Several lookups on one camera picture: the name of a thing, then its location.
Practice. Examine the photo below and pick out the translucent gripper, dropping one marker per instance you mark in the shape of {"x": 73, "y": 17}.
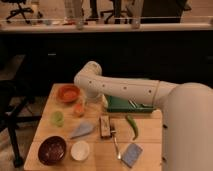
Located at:
{"x": 83, "y": 103}

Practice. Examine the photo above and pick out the small orange apple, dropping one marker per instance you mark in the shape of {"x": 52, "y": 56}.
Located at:
{"x": 78, "y": 110}

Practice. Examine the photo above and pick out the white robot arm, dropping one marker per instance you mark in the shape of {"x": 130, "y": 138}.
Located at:
{"x": 187, "y": 114}

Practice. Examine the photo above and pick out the orange bowl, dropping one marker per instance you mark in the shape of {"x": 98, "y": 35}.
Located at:
{"x": 68, "y": 93}

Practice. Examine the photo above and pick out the small white bowl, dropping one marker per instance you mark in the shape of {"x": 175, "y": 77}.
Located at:
{"x": 80, "y": 150}

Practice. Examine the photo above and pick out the purple bowl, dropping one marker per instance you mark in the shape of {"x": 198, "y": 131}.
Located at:
{"x": 52, "y": 150}

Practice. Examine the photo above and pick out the green cup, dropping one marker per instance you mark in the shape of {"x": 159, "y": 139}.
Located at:
{"x": 57, "y": 119}

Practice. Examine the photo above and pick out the green plastic tray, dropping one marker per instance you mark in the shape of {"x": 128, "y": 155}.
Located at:
{"x": 115, "y": 104}

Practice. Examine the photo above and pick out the brown rectangular block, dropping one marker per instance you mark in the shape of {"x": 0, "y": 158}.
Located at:
{"x": 105, "y": 127}

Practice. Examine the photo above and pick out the silver fork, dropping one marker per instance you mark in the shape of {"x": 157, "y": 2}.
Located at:
{"x": 113, "y": 133}

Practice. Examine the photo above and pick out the green chili pepper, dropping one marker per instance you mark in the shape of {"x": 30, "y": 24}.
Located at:
{"x": 133, "y": 125}

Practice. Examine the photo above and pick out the black chair left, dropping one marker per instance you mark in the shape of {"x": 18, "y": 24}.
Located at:
{"x": 9, "y": 115}

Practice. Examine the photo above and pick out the blue sponge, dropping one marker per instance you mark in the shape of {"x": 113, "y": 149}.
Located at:
{"x": 131, "y": 154}

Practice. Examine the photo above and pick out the black office chair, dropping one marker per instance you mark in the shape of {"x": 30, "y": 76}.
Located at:
{"x": 33, "y": 9}

